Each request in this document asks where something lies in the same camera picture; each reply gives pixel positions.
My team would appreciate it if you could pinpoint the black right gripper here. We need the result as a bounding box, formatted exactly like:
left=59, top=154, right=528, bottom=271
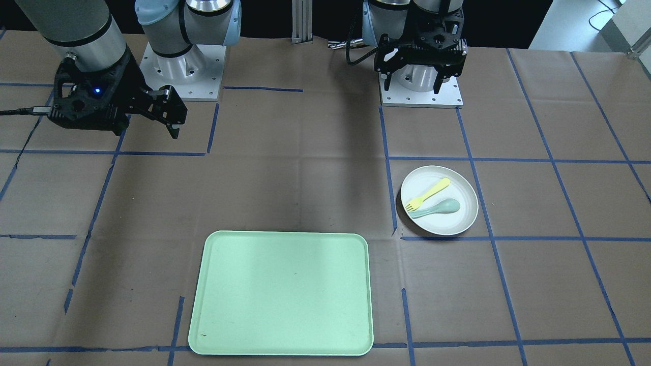
left=47, top=49, right=188, bottom=139

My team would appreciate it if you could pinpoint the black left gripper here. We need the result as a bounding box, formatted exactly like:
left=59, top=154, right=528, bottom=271
left=377, top=9, right=467, bottom=95

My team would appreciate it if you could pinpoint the white round plate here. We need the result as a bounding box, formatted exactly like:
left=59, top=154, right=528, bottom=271
left=400, top=165, right=479, bottom=236

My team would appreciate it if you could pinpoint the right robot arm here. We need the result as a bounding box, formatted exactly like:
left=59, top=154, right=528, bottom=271
left=2, top=1, right=242, bottom=139

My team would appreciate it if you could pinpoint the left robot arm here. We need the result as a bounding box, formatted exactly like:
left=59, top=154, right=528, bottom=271
left=362, top=1, right=468, bottom=94

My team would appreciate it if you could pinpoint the yellow plastic fork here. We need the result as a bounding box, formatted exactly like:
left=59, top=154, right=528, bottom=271
left=404, top=177, right=451, bottom=212

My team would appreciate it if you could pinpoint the silver metal connector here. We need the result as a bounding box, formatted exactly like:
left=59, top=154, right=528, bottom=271
left=328, top=39, right=367, bottom=49

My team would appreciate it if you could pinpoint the teal plastic spoon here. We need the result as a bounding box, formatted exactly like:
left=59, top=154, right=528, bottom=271
left=408, top=198, right=461, bottom=219

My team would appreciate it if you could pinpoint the light green tray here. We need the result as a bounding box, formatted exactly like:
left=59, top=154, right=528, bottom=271
left=188, top=231, right=374, bottom=356

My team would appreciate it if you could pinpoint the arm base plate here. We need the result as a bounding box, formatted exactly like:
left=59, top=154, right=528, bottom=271
left=140, top=44, right=227, bottom=102
left=374, top=48, right=463, bottom=108

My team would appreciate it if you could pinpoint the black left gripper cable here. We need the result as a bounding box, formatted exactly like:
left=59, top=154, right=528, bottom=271
left=346, top=15, right=379, bottom=66

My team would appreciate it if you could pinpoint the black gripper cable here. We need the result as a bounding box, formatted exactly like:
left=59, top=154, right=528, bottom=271
left=0, top=106, right=51, bottom=117
left=346, top=15, right=379, bottom=66

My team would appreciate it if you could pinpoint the aluminium frame post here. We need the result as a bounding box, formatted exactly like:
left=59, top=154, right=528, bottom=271
left=291, top=0, right=313, bottom=45

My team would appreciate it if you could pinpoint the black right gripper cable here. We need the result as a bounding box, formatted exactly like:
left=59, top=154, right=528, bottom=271
left=0, top=106, right=51, bottom=117

